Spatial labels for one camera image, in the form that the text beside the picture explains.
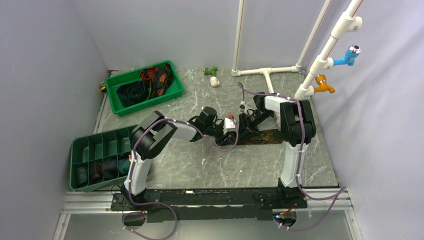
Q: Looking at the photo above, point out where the orange black tie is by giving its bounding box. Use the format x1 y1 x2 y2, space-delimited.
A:
139 62 174 99

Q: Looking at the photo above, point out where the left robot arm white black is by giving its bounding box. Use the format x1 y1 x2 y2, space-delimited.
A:
121 106 240 210

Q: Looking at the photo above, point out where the green compartment organizer tray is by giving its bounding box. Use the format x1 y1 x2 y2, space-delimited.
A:
69 125 136 192

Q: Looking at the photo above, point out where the rolled black tie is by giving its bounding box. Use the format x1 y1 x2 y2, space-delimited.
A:
75 166 88 187

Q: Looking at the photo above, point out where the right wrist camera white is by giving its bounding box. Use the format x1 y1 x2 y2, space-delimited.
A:
239 100 246 114

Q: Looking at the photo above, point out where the white pipe fitting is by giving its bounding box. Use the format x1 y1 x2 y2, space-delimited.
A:
209 76 220 88

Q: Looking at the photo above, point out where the rolled navy plaid tie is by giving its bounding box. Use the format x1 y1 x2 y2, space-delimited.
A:
101 158 118 180

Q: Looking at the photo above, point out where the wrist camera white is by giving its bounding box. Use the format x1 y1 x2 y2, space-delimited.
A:
223 113 238 134
239 100 246 114

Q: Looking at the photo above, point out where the yellow clamp at table edge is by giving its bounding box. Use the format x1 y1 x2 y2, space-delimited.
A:
99 81 107 93

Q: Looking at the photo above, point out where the green open tray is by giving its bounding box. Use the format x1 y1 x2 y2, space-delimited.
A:
105 60 184 117

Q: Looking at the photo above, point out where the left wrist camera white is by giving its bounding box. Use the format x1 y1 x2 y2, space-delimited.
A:
223 113 238 134

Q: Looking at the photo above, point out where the dark teal tie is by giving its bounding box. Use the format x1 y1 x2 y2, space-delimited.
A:
116 81 153 108

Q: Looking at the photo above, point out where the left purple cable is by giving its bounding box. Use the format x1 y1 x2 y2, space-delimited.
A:
121 117 240 240

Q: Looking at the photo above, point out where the white pvc pipe frame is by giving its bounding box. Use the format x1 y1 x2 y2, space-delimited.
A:
231 0 363 99

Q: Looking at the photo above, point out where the rolled dark green tie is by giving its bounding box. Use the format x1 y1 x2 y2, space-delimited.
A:
117 158 131 176

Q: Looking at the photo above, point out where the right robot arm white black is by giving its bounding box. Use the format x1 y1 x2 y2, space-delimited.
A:
238 92 317 208

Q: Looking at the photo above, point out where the orange faucet tap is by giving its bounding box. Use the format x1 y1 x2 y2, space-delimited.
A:
314 74 336 94

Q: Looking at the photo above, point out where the brown patterned necktie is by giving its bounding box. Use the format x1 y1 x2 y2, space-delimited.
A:
237 129 283 146

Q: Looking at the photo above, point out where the blue faucet tap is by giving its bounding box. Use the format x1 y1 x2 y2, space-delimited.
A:
333 44 362 67

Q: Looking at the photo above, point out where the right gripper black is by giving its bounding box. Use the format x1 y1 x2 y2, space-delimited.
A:
236 109 273 143

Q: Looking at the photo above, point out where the aluminium rail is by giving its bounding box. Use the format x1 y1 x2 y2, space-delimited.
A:
61 191 354 214

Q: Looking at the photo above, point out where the rolled dark red tie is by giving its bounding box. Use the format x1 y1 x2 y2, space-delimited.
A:
89 161 103 184

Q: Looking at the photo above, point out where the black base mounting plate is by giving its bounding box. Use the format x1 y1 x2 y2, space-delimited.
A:
110 186 308 223

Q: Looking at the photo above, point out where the green pipe fitting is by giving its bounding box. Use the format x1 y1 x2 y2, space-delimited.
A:
203 67 218 77

